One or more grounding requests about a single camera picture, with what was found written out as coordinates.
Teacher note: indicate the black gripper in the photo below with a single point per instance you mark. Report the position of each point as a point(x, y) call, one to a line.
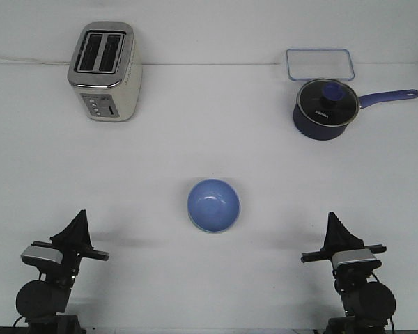
point(348, 277)
point(74, 242)

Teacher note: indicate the blue bowl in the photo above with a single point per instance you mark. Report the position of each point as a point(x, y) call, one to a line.
point(212, 190)

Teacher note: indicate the green bowl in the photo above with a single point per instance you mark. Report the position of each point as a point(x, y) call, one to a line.
point(214, 218)

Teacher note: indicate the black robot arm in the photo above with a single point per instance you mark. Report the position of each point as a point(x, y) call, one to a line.
point(368, 304)
point(42, 302)

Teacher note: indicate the silver cream two-slot toaster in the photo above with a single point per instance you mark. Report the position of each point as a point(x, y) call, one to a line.
point(106, 71)

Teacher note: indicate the blue saucepan with handle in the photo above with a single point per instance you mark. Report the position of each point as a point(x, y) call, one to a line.
point(324, 133)

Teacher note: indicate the clear blue-rimmed container lid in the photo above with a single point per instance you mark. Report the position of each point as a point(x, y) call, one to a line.
point(305, 64)

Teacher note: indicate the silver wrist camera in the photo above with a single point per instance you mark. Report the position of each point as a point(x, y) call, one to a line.
point(35, 254)
point(352, 257)

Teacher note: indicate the glass pot lid blue knob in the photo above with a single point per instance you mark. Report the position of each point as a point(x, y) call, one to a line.
point(328, 102)

